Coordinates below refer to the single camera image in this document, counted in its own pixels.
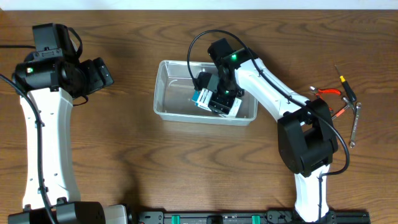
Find white teal product card package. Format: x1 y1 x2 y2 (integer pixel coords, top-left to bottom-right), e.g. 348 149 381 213
192 88 242 118

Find clear plastic container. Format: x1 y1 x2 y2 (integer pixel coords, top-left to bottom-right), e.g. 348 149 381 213
154 60 258 126

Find red handled cutting pliers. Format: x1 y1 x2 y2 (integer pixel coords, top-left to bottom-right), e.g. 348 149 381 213
309 86 342 99

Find black yellow screwdriver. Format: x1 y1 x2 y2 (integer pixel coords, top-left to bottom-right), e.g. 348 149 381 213
335 65 357 102

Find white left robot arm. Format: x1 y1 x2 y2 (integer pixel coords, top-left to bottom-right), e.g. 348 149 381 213
8 23 132 223

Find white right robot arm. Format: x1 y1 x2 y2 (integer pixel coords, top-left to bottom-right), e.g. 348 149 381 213
194 39 338 222

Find silver combination wrench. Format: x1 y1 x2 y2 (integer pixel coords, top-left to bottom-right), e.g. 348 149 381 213
349 102 362 148

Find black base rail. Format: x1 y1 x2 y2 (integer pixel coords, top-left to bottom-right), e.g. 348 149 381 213
129 210 371 224

